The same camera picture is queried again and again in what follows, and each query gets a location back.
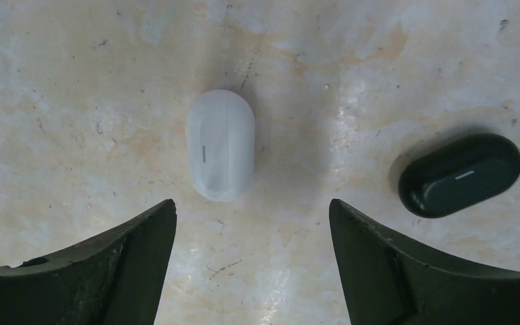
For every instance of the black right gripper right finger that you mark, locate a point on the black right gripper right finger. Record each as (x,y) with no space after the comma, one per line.
(390,278)

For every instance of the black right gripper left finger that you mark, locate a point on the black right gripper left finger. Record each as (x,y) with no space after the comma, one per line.
(115,277)

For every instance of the white earbud charging case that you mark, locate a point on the white earbud charging case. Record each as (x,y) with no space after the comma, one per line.
(220,133)

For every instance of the black earbud charging case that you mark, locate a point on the black earbud charging case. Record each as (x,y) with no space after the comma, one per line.
(459,175)

